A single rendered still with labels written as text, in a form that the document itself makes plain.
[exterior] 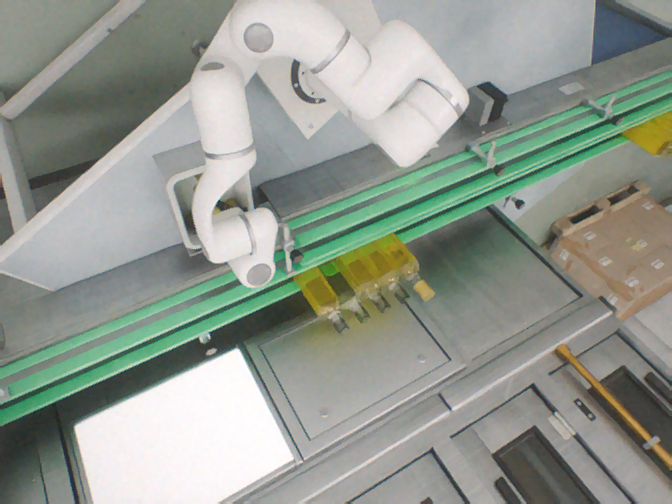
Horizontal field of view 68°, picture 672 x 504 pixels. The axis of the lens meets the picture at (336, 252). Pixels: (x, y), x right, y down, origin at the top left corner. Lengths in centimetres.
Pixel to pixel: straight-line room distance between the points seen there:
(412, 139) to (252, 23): 31
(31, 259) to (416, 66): 88
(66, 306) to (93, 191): 29
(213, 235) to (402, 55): 42
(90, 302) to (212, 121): 60
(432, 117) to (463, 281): 75
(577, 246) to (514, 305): 352
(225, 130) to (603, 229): 468
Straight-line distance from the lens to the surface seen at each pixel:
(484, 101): 147
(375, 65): 81
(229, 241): 89
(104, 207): 117
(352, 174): 129
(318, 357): 128
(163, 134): 109
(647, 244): 532
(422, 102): 86
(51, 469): 134
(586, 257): 494
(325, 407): 122
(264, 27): 74
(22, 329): 128
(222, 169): 83
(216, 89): 79
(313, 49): 78
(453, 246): 158
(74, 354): 122
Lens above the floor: 163
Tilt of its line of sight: 33 degrees down
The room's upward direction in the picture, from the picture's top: 143 degrees clockwise
